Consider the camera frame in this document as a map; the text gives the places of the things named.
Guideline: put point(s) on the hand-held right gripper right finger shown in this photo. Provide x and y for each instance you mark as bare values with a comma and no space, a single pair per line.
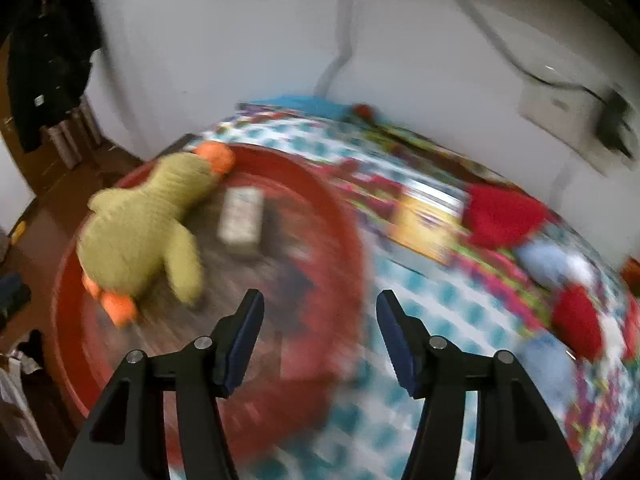
395,340

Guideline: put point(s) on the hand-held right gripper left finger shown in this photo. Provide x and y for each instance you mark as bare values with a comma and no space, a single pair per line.
242,355

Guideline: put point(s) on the light blue cloth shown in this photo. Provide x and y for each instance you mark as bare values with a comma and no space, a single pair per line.
550,262

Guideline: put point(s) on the polka dot blanket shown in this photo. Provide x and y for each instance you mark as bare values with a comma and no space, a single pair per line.
450,320

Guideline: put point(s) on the round red plastic basin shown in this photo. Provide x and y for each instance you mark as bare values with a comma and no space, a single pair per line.
340,240

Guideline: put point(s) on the yellow printed packet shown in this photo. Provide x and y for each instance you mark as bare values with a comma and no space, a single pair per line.
427,230

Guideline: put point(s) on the small printed box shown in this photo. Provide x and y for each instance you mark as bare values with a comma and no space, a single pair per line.
240,220

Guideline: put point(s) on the yellow duck plush toy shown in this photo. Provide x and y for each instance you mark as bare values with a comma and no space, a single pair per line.
135,230

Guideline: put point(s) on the red cloth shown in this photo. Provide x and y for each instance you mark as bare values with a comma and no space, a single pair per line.
577,320
505,215

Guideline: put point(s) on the teal cloth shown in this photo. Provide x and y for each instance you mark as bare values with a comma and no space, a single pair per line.
310,106

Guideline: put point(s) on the black plug charger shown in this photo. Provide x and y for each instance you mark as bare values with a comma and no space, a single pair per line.
615,120

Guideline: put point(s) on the dark hanging jacket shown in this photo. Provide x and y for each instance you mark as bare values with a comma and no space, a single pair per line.
50,60

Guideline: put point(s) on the white wall socket plate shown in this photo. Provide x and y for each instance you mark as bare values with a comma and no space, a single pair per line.
555,115

